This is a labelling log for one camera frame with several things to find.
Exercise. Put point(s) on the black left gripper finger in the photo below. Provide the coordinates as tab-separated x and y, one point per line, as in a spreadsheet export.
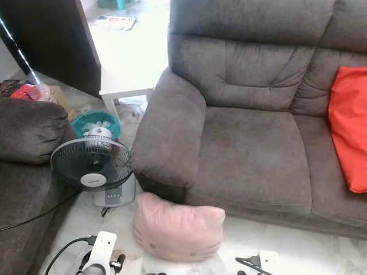
117	263

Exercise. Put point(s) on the pink cat face pillow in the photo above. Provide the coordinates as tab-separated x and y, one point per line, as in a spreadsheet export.
172	229

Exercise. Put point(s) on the red pillow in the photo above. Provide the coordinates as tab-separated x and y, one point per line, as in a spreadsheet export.
350	126

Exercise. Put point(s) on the grey fabric sofa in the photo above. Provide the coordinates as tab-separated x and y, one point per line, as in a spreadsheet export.
246	143

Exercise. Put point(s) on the printed floor mat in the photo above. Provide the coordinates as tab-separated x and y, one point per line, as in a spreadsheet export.
113	23

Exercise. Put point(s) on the black desk fan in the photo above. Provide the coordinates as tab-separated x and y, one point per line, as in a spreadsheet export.
92	163

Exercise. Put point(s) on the teal plastic basket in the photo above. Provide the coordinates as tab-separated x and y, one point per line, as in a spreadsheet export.
83	119

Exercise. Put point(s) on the brown cardboard box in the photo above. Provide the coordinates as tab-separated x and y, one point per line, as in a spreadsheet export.
60	98

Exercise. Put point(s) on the white side table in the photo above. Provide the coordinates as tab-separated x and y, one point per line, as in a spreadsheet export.
126	86

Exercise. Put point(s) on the clear plastic bag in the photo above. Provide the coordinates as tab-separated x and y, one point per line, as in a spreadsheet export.
43	93

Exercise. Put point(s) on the red box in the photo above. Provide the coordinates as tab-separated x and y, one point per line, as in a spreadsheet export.
23	91

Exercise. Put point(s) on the dark brown wooden door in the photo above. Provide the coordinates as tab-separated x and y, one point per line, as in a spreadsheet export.
46	40

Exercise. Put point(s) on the black shiny bar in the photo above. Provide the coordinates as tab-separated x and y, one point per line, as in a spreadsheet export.
17	48

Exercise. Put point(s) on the teal plastic stool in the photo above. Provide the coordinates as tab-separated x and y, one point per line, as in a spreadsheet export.
112	3

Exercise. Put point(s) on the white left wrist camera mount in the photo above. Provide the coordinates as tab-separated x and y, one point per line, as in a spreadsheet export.
104	246

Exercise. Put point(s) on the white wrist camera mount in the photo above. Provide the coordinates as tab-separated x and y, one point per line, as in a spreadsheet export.
269	263
104	246

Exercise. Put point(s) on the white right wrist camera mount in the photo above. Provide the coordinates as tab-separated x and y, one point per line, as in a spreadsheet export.
269	263

